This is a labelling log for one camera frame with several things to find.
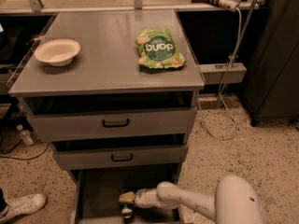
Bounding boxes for grey middle drawer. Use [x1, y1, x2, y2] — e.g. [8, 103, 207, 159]
[52, 134, 188, 170]

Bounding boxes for grey open bottom drawer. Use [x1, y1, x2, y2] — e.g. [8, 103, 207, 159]
[70, 164, 180, 224]

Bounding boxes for grey top drawer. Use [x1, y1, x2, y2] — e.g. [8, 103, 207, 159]
[26, 91, 196, 142]

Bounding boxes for white sneaker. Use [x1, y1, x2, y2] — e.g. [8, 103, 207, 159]
[0, 193, 47, 224]

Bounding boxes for grey side bracket box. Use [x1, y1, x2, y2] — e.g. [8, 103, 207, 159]
[197, 63, 247, 85]

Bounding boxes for small plastic bottle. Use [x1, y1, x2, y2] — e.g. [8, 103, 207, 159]
[17, 124, 34, 146]

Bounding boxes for green dang chips bag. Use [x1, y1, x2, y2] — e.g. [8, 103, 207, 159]
[135, 28, 186, 69]

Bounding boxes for grey drawer cabinet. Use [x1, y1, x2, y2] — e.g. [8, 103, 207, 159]
[7, 8, 206, 224]

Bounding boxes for white paper bowl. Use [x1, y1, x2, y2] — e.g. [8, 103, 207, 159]
[35, 39, 80, 67]

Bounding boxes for green soda can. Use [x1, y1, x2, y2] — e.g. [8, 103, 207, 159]
[120, 203, 134, 219]

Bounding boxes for dark cabinet at right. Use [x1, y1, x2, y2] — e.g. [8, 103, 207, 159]
[242, 0, 299, 126]

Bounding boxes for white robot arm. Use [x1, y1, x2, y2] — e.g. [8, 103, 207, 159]
[119, 175, 268, 224]

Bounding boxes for white power adapter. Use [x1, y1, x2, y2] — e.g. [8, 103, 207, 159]
[219, 0, 238, 12]

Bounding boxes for black floor cable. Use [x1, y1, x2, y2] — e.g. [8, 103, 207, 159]
[0, 131, 50, 161]

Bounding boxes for white hanging cable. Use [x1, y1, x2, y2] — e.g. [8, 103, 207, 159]
[199, 7, 244, 141]

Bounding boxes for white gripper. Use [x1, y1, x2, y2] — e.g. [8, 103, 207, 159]
[119, 189, 159, 208]

